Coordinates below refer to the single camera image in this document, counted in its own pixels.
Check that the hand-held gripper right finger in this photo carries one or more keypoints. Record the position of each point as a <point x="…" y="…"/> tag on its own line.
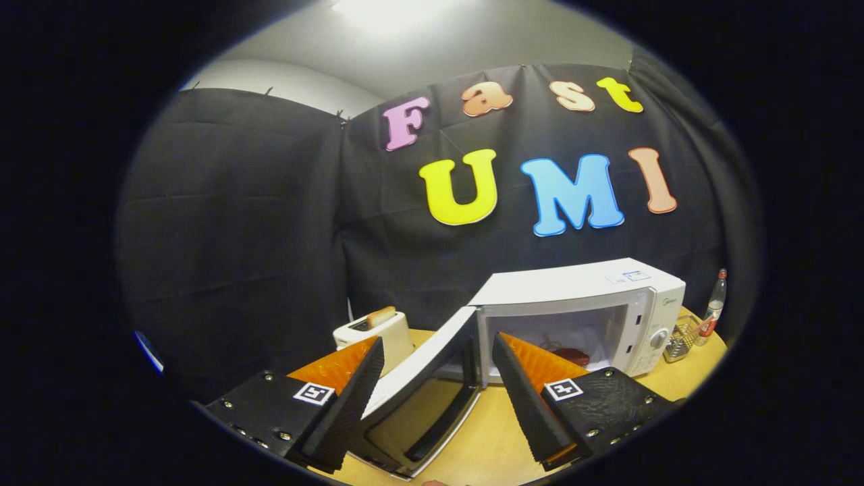
<point x="523" y="405"/>

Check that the cream toaster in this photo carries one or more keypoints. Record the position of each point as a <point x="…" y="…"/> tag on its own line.
<point x="398" y="337"/>

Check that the clear plastic water bottle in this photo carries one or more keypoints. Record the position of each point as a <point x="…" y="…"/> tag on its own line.
<point x="714" y="304"/>

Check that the white toaster oven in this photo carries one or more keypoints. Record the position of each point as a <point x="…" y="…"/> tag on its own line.
<point x="574" y="287"/>

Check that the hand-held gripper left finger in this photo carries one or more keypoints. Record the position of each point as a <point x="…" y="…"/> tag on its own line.
<point x="351" y="405"/>

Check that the toast bread slice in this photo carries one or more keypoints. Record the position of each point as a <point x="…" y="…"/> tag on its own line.
<point x="381" y="317"/>

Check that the red meat piece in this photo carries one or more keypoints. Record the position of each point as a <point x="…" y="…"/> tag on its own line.
<point x="574" y="356"/>

